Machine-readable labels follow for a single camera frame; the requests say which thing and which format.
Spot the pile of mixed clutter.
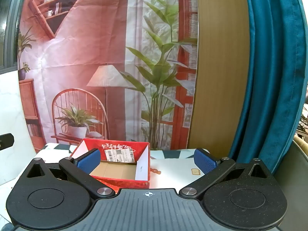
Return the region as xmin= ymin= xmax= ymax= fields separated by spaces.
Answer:
xmin=298 ymin=107 xmax=308 ymax=136

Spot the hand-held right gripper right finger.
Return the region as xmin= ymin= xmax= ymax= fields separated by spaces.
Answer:
xmin=179 ymin=148 xmax=270 ymax=200

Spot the printed backdrop cloth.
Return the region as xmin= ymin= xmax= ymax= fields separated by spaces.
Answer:
xmin=17 ymin=0 xmax=199 ymax=153

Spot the white board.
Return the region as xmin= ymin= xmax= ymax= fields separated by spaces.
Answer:
xmin=0 ymin=69 xmax=37 ymax=186

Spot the beige curved furniture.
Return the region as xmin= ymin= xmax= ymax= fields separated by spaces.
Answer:
xmin=274 ymin=135 xmax=308 ymax=229

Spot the wooden panel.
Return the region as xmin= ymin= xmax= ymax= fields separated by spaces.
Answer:
xmin=188 ymin=0 xmax=256 ymax=150

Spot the teal curtain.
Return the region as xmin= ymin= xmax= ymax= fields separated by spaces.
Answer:
xmin=227 ymin=0 xmax=308 ymax=175

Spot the red cardboard box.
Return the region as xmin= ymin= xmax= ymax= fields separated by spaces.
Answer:
xmin=70 ymin=138 xmax=151 ymax=189

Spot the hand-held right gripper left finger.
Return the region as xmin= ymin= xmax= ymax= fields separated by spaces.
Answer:
xmin=25 ymin=148 xmax=116 ymax=200

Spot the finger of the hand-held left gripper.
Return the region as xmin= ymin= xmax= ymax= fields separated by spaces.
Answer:
xmin=0 ymin=133 xmax=14 ymax=150

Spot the grey window frame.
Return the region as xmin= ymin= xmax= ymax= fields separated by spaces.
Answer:
xmin=3 ymin=0 xmax=26 ymax=71

